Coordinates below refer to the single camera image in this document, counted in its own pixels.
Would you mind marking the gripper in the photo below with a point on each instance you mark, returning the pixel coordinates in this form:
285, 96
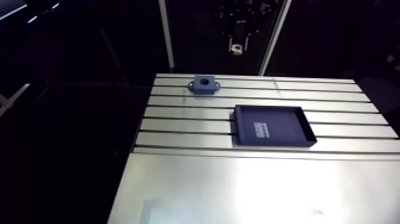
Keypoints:
240, 28

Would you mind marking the steel bearing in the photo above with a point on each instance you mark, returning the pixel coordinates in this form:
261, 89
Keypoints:
236, 48

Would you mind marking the dark blue-grey housing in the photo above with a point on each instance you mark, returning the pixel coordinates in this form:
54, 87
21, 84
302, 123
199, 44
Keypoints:
204, 84

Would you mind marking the dark blue-grey tray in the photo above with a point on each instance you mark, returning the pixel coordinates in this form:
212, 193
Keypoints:
272, 126

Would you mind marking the pale metal post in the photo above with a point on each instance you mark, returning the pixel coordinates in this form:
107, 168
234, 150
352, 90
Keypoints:
275, 36
166, 34

